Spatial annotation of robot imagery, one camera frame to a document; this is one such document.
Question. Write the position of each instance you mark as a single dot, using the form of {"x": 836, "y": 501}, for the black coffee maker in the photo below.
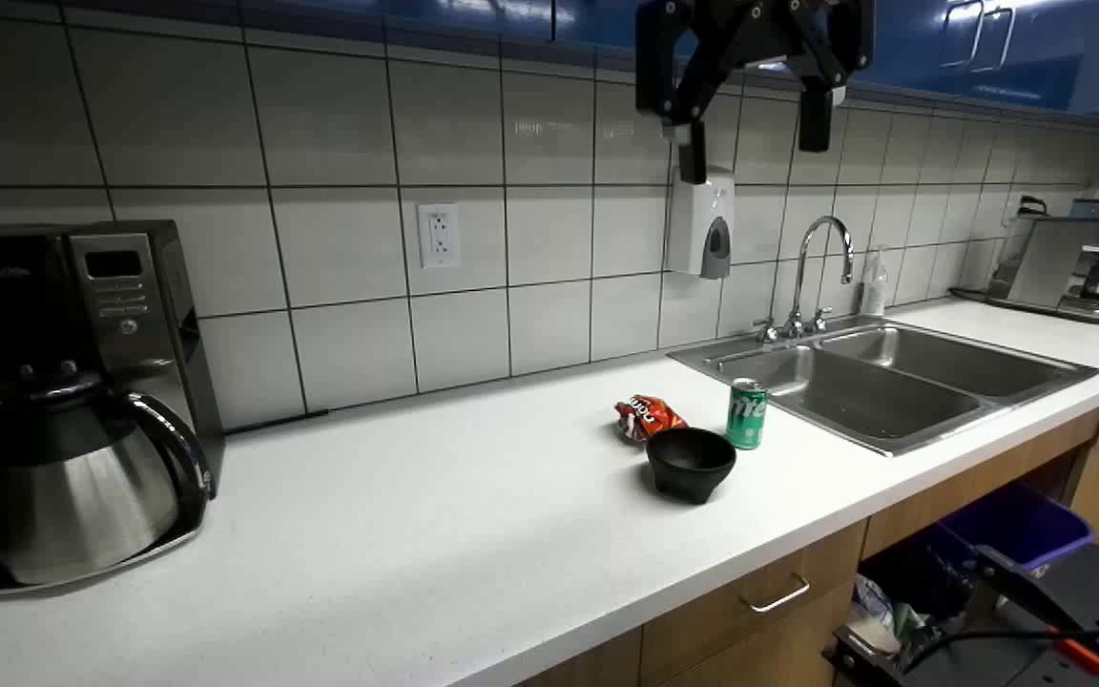
{"x": 106, "y": 291}

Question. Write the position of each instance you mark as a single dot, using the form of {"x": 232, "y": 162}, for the blue upper cabinets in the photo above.
{"x": 1020, "y": 49}

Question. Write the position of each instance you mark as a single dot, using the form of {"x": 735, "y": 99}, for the black bowl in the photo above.
{"x": 694, "y": 458}

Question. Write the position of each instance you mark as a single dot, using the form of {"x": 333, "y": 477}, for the black stand with orange clamp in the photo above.
{"x": 1060, "y": 611}

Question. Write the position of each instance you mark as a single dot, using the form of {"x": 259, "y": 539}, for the blue plastic bin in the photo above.
{"x": 1020, "y": 524}

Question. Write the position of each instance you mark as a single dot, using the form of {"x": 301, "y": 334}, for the white wall soap dispenser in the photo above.
{"x": 699, "y": 227}

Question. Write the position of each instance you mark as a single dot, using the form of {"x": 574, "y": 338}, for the stainless steel double sink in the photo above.
{"x": 896, "y": 382}

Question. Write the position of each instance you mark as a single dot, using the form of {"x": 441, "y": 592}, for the clear soap bottle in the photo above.
{"x": 877, "y": 293}

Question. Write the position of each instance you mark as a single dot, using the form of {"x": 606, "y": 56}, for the green soda can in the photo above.
{"x": 746, "y": 412}

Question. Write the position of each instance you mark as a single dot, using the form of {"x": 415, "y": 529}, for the silver espresso machine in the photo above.
{"x": 1053, "y": 260}

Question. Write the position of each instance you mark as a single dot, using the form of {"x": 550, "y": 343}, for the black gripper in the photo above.
{"x": 810, "y": 20}

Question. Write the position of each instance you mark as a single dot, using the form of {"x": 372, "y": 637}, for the black bin with trash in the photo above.
{"x": 915, "y": 576}

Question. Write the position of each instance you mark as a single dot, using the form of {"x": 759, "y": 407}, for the white wall power outlet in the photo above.
{"x": 441, "y": 235}

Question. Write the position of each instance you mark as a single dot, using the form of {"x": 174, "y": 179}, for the wooden lower cabinets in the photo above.
{"x": 755, "y": 611}

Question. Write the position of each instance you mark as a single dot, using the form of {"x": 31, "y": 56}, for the orange red snack bag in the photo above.
{"x": 651, "y": 416}

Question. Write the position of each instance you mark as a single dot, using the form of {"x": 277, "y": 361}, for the chrome sink faucet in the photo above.
{"x": 807, "y": 271}

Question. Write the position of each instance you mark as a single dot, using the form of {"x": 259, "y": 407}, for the steel coffee carafe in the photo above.
{"x": 77, "y": 491}

